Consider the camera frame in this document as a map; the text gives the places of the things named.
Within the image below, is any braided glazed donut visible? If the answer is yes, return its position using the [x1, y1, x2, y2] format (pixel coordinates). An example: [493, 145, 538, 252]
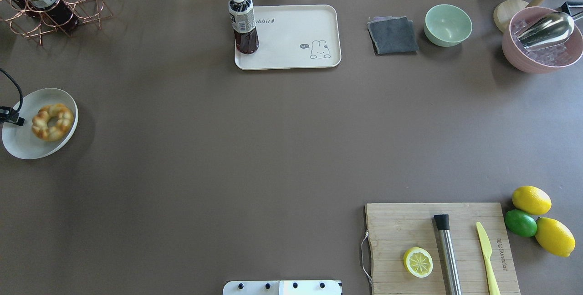
[31, 103, 75, 142]

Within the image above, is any white round plate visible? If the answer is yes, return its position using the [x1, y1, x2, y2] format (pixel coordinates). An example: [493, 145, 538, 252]
[2, 88, 78, 159]

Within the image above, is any cream rabbit tray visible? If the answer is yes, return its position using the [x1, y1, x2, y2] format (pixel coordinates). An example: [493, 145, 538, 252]
[235, 5, 342, 71]

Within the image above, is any dark tea bottle white cap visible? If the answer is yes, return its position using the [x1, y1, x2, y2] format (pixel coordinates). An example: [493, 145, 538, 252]
[229, 0, 260, 54]

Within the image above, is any grey folded cloth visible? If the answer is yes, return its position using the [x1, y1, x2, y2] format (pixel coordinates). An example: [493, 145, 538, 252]
[367, 16, 419, 55]

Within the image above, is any wooden cutting board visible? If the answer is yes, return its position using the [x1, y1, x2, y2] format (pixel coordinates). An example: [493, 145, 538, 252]
[366, 203, 521, 295]

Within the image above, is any half lemon slice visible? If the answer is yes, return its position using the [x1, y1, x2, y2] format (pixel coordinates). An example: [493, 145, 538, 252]
[403, 247, 433, 278]

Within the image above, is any green ceramic bowl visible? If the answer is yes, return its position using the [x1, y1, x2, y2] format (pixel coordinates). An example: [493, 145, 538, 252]
[424, 4, 473, 47]

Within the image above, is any steel muddler black tip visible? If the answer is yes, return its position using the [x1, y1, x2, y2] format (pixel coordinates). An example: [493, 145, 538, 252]
[433, 214, 462, 295]

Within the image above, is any yellow plastic knife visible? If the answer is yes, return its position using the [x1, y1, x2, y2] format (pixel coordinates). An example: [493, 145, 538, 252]
[476, 222, 501, 295]

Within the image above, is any round wooden lid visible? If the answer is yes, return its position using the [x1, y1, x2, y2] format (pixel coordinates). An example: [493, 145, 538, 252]
[493, 0, 528, 33]

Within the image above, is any green lime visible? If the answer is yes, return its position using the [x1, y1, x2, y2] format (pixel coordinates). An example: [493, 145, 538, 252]
[504, 209, 537, 237]

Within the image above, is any yellow lemon rear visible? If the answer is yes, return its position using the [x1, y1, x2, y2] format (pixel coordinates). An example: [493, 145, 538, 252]
[511, 185, 552, 215]

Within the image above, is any yellow lemon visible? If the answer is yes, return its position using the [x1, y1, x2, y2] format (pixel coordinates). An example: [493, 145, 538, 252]
[535, 218, 576, 257]
[511, 185, 552, 215]

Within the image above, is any pink ice bucket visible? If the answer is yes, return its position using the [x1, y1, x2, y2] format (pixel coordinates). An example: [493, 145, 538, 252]
[502, 6, 583, 74]

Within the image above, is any yellow lemon front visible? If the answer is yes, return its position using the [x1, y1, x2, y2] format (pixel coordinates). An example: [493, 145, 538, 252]
[535, 218, 576, 257]

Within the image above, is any steel ice scoop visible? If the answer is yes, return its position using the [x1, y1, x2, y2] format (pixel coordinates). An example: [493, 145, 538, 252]
[517, 11, 575, 51]

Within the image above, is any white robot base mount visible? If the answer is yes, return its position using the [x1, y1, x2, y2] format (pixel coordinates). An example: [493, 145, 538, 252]
[222, 279, 343, 295]

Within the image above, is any copper wire bottle rack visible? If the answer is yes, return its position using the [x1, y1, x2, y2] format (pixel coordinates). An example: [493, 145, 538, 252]
[1, 0, 113, 45]

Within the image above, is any black cable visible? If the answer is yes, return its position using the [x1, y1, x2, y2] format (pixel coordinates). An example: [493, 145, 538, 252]
[0, 67, 25, 127]

